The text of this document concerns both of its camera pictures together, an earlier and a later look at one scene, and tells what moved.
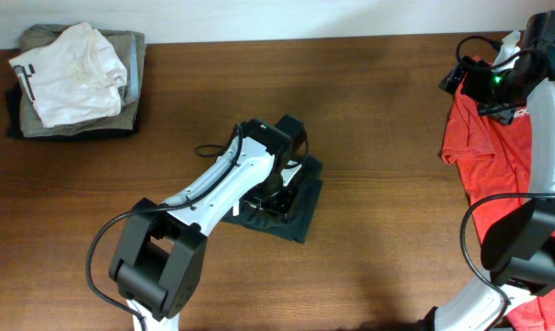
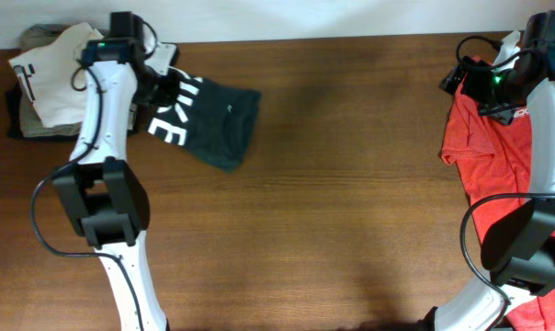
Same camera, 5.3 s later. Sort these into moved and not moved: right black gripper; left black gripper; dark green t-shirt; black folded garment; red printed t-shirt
Moved: dark green t-shirt; left black gripper
Not moved: red printed t-shirt; black folded garment; right black gripper
